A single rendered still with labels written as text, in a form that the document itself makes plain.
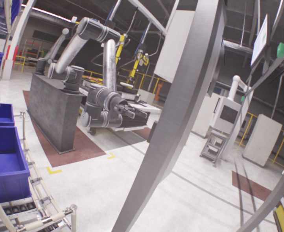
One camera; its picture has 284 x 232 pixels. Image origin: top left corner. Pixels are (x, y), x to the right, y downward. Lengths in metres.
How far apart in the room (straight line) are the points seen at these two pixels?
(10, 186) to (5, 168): 0.22
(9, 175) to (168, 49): 0.71
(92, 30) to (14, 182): 1.06
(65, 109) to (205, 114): 5.65
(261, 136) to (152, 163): 6.42
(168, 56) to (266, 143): 6.52
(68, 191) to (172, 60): 1.55
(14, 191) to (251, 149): 6.78
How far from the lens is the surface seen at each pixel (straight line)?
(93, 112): 0.79
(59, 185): 1.70
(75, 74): 1.83
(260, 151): 6.78
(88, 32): 1.14
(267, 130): 6.72
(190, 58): 0.34
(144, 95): 7.46
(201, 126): 6.41
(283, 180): 0.66
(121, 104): 0.64
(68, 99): 1.82
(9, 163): 0.84
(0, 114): 1.34
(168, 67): 0.47
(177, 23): 0.55
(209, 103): 6.37
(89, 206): 1.54
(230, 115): 3.59
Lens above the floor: 1.27
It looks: 12 degrees down
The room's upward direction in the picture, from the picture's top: 19 degrees clockwise
